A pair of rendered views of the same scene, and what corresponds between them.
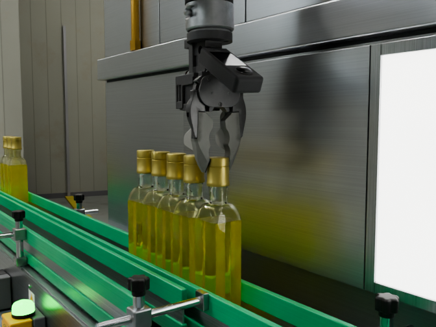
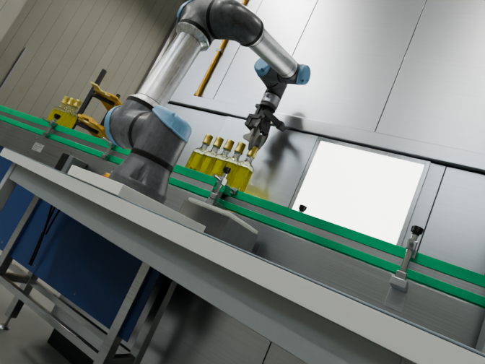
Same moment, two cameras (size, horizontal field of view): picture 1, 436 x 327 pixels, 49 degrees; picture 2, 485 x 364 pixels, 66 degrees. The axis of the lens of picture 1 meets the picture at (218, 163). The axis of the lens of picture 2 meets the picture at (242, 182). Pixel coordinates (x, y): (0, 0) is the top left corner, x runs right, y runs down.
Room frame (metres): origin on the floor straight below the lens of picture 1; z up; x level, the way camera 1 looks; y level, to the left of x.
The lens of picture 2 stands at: (-0.59, 0.54, 0.74)
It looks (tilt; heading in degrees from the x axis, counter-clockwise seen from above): 11 degrees up; 337
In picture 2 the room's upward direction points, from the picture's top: 25 degrees clockwise
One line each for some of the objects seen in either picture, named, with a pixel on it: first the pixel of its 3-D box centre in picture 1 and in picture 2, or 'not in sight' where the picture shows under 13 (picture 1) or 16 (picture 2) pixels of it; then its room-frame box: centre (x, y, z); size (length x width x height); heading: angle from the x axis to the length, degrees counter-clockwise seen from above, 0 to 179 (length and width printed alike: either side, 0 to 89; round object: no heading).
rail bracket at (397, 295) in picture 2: not in sight; (404, 267); (0.13, -0.30, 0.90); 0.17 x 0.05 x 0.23; 127
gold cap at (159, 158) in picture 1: (161, 163); (218, 142); (0.88, 0.10, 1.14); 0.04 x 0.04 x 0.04
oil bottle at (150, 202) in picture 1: (161, 245); (203, 174); (0.88, 0.10, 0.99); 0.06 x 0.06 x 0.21; 36
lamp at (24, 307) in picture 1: (23, 307); not in sight; (0.95, 0.40, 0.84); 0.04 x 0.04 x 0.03
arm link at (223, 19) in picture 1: (207, 20); (269, 102); (0.76, 0.02, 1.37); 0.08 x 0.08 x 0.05
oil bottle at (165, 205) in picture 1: (177, 252); (213, 178); (0.83, 0.07, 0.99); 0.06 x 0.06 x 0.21; 36
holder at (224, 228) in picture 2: not in sight; (221, 232); (0.51, 0.08, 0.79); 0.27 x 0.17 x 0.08; 127
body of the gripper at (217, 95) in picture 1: (207, 74); (260, 118); (0.77, 0.02, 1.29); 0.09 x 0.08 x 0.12; 31
